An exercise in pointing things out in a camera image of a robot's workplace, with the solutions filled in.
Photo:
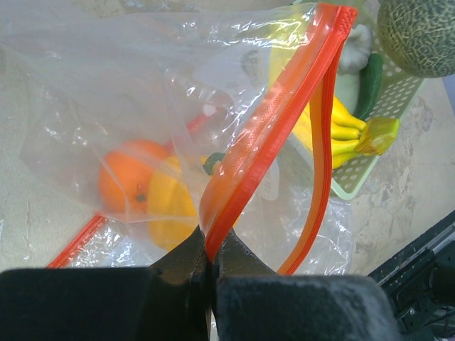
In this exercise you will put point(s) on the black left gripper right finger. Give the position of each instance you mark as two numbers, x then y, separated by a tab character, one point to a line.
252	302

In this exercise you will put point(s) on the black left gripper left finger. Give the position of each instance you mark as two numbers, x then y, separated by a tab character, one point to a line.
169	300

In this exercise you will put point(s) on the orange fruit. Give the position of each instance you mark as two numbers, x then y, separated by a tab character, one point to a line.
124	177

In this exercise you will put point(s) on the clear zip bag orange zipper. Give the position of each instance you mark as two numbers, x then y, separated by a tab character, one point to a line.
198	82

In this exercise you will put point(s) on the green netted melon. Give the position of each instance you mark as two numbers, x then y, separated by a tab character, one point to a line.
418	36

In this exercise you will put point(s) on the yellow banana bunch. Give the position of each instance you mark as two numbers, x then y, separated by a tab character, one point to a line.
350	136

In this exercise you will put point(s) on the green cucumber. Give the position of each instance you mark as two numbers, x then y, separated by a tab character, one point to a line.
370	83

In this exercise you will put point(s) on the pale green perforated basket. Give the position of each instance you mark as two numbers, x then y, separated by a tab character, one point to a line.
380	95

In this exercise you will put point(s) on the white garlic bulb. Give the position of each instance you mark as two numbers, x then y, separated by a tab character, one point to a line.
355	54

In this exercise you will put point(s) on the black front mounting rail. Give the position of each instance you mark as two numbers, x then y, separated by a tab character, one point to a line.
419	284

